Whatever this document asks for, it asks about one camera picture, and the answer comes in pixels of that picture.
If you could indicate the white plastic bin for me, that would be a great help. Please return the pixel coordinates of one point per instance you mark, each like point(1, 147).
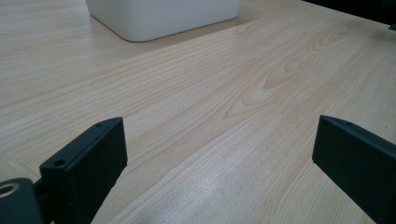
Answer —
point(162, 17)

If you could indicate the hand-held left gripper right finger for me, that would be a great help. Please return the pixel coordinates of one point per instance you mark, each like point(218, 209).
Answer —
point(358, 161)

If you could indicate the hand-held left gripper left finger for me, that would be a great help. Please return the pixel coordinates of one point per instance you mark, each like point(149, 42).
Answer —
point(84, 169)

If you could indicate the dark object at table edge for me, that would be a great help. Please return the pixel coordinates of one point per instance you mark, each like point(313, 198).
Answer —
point(392, 27)

